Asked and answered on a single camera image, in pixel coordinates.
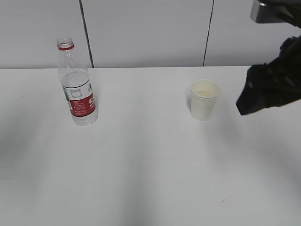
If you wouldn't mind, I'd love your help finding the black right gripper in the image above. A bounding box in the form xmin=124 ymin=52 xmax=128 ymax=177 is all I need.
xmin=236 ymin=0 xmax=301 ymax=116

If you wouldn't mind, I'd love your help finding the clear water bottle red label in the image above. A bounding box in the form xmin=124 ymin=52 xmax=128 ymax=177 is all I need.
xmin=57 ymin=38 xmax=98 ymax=126

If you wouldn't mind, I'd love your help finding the white paper cup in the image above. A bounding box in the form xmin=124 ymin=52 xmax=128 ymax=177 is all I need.
xmin=190 ymin=80 xmax=220 ymax=121

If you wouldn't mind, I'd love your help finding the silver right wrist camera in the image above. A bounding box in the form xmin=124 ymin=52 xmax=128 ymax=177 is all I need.
xmin=250 ymin=0 xmax=290 ymax=24

